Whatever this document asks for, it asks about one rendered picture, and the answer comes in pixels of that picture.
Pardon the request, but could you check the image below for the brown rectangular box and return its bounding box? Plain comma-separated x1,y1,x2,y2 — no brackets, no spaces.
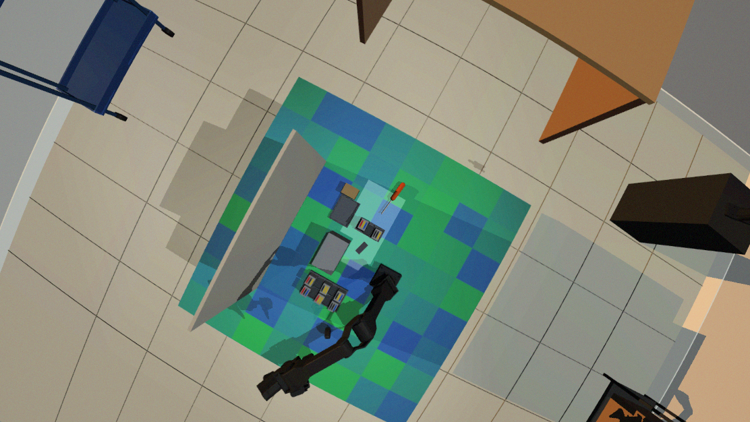
341,183,359,199

